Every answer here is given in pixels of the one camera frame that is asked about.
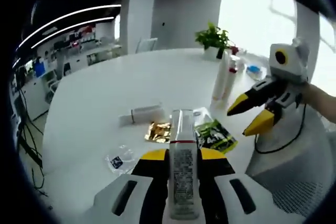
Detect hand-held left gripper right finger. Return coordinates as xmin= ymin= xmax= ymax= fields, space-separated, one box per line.
xmin=196 ymin=147 xmax=276 ymax=224

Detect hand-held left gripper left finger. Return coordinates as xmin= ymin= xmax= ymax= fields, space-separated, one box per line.
xmin=93 ymin=148 xmax=171 ymax=224

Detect clear pump skincare bottle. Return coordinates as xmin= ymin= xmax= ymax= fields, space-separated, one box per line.
xmin=224 ymin=55 xmax=241 ymax=106

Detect small clear skincare sachet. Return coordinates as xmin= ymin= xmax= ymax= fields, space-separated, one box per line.
xmin=104 ymin=145 xmax=134 ymax=174

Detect green skincare sachet packet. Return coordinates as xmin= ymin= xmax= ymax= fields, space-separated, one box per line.
xmin=193 ymin=106 xmax=239 ymax=154

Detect gold foil skincare sachet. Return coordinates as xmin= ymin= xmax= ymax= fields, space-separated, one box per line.
xmin=144 ymin=121 xmax=173 ymax=144

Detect blue storage box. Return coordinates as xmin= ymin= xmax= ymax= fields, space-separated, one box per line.
xmin=34 ymin=62 xmax=46 ymax=78

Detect blue white packet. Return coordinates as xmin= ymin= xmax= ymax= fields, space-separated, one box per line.
xmin=245 ymin=62 xmax=263 ymax=77

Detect potted green plant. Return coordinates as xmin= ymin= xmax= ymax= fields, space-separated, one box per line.
xmin=194 ymin=22 xmax=232 ymax=61

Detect white office chair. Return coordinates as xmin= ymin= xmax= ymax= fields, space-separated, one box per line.
xmin=135 ymin=37 xmax=159 ymax=53

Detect white office cabinets row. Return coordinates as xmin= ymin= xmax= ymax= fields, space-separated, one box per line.
xmin=10 ymin=42 xmax=124 ymax=120

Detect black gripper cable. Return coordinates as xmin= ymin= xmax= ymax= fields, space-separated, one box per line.
xmin=253 ymin=103 xmax=308 ymax=155

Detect black floor cables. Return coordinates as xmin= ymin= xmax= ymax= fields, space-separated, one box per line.
xmin=14 ymin=87 xmax=47 ymax=192

